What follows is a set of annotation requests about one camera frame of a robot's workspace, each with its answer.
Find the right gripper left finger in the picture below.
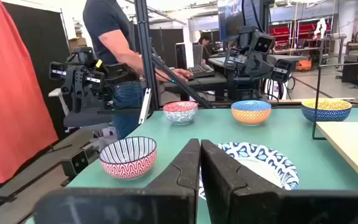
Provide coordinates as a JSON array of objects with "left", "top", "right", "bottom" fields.
[{"left": 32, "top": 138, "right": 201, "bottom": 224}]

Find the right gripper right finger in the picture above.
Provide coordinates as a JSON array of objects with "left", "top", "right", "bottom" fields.
[{"left": 200, "top": 139, "right": 358, "bottom": 224}]

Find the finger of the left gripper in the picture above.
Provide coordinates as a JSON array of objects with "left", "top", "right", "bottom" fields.
[
  {"left": 256, "top": 54, "right": 295, "bottom": 84},
  {"left": 224, "top": 49, "right": 258, "bottom": 80}
]

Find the blue patterned white paper bowl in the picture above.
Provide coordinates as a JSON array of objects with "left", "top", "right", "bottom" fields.
[{"left": 198, "top": 141, "right": 300, "bottom": 200}]

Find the blue-inside orange patterned bowl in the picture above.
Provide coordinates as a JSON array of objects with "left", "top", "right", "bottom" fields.
[{"left": 231, "top": 100, "right": 272, "bottom": 126}]

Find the striped-inside red wavy bowl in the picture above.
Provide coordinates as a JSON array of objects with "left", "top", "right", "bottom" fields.
[{"left": 99, "top": 136, "right": 158, "bottom": 180}]

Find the yellow-inside blue patterned bowl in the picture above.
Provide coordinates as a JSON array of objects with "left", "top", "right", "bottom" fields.
[{"left": 301, "top": 98, "right": 353, "bottom": 123}]

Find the red-inside blue floral bowl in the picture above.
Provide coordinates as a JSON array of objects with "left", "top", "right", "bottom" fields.
[{"left": 162, "top": 101, "right": 199, "bottom": 126}]

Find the orange box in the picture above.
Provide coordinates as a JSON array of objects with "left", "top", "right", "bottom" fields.
[{"left": 295, "top": 58, "right": 313, "bottom": 72}]

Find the large dark monitor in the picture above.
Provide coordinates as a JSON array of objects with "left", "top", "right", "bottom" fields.
[{"left": 217, "top": 0, "right": 272, "bottom": 42}]

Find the rack with red bins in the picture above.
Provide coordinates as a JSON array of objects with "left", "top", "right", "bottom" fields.
[{"left": 268, "top": 22, "right": 334, "bottom": 53}]

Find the person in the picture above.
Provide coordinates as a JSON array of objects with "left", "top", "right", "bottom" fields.
[
  {"left": 82, "top": 0, "right": 195, "bottom": 141},
  {"left": 196, "top": 32, "right": 213, "bottom": 65}
]

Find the black keyboard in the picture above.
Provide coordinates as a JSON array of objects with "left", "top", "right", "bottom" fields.
[{"left": 187, "top": 63, "right": 216, "bottom": 79}]

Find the black desk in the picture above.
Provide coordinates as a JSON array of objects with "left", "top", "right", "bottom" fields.
[{"left": 162, "top": 73, "right": 229, "bottom": 102}]

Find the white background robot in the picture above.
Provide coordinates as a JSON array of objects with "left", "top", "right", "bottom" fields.
[{"left": 314, "top": 17, "right": 328, "bottom": 40}]

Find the green table mat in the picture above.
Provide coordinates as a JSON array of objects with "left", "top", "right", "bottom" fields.
[{"left": 25, "top": 107, "right": 358, "bottom": 224}]

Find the grey office chair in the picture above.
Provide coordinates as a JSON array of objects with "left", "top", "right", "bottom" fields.
[{"left": 48, "top": 88, "right": 113, "bottom": 139}]

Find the red curtain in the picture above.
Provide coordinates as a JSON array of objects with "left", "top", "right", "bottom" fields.
[{"left": 0, "top": 0, "right": 59, "bottom": 184}]

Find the black partition panel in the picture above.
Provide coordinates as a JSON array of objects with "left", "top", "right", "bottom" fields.
[{"left": 2, "top": 2, "right": 71, "bottom": 141}]

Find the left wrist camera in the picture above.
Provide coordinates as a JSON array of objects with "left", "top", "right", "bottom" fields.
[{"left": 252, "top": 32, "right": 275, "bottom": 54}]

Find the white bracket strip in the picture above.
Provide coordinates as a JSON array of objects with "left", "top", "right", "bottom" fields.
[{"left": 138, "top": 88, "right": 153, "bottom": 125}]

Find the black table-level camera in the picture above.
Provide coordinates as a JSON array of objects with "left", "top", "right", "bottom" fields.
[{"left": 60, "top": 148, "right": 101, "bottom": 187}]

